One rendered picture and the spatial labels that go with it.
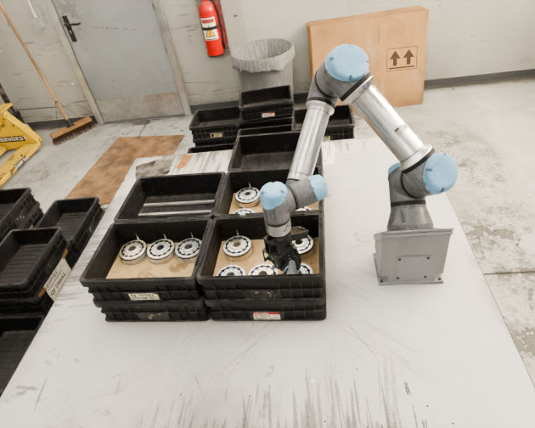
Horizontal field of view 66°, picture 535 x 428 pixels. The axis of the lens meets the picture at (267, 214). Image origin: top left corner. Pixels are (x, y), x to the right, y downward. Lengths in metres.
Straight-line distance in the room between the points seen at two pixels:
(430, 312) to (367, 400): 0.37
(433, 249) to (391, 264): 0.14
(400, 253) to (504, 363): 0.42
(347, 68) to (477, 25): 3.31
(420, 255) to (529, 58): 3.58
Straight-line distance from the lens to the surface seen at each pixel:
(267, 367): 1.35
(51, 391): 1.58
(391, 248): 1.39
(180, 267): 1.51
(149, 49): 4.46
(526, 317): 2.47
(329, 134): 2.71
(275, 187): 1.12
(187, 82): 4.51
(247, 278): 1.27
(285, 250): 1.24
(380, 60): 4.15
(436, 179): 1.29
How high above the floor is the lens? 1.86
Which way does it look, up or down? 39 degrees down
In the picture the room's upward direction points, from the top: 10 degrees counter-clockwise
